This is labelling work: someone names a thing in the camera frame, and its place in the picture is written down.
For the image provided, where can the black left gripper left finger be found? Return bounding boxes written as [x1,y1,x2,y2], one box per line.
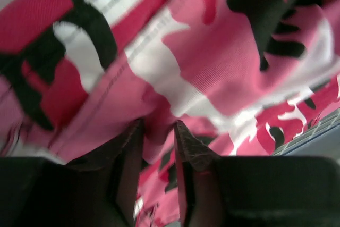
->
[1,120,144,226]

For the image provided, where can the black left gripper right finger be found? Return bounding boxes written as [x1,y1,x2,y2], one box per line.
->
[174,121,339,226]

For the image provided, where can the pink camouflage trousers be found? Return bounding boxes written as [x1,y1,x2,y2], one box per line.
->
[1,0,339,226]

